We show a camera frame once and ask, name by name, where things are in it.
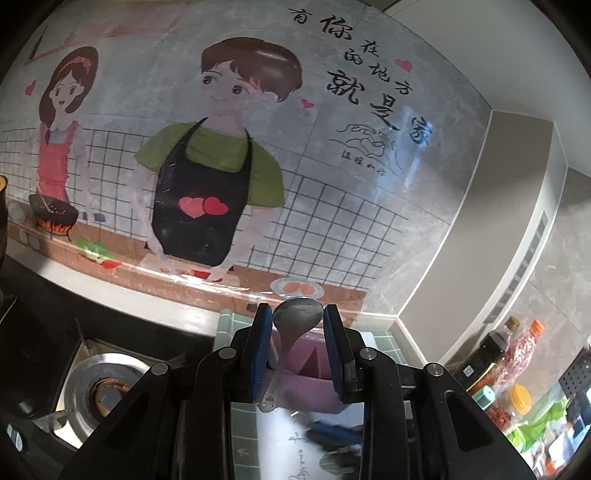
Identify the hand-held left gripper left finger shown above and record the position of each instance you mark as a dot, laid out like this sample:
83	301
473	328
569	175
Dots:
261	350

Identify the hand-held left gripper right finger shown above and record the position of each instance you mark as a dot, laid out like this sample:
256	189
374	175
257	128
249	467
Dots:
336	355

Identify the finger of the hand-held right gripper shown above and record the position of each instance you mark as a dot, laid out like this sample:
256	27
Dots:
337	434

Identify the metal spoon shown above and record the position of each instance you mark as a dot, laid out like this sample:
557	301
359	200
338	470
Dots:
295	318

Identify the purple utensil holder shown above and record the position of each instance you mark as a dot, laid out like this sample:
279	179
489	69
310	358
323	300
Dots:
304	392

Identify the green checked deer tablecloth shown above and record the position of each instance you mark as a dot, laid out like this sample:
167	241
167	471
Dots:
277	443

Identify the dark soy sauce bottle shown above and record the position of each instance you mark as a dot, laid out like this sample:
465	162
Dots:
485	355

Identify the salt shaker with teal lid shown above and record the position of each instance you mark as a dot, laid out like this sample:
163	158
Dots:
485	397

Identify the gas burner with grate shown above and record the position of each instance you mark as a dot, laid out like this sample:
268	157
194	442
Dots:
92	383

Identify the chili bottle with orange cap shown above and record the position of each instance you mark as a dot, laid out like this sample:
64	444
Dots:
517	350

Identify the chili jar with yellow lid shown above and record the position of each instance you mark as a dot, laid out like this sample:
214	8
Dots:
519	399

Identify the green plastic bag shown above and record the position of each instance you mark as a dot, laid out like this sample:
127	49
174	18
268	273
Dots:
540	422

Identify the black glass gas stove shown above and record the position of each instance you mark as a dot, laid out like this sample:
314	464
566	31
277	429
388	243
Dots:
41	314

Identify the black perforated panel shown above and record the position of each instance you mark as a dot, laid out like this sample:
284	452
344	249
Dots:
577	378

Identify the grey stove knob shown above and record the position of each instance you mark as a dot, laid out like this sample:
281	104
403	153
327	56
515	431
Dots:
14	441

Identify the cartoon couple wall poster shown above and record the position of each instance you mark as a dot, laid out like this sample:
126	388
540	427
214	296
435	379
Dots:
323	207

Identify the white wall vent grille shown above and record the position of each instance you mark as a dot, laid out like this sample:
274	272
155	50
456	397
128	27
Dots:
517	272

